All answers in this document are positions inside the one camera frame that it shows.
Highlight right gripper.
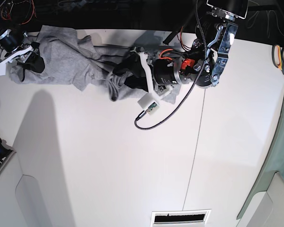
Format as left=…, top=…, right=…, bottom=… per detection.
left=0, top=28, right=45, bottom=73

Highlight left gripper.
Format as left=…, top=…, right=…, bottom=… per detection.
left=113, top=48, right=196, bottom=99

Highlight grey t-shirt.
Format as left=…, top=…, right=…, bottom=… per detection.
left=9, top=25, right=180, bottom=105

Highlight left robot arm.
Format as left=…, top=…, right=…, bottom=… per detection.
left=113, top=0, right=248, bottom=96

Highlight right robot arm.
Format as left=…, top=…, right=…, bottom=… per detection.
left=0, top=0, right=45, bottom=76

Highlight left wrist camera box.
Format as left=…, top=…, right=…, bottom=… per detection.
left=137, top=93, right=160, bottom=117

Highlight braided camera cable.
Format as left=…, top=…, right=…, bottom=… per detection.
left=134, top=14, right=210, bottom=131

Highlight orange handled scissors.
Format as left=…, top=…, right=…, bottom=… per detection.
left=272, top=44, right=284, bottom=75

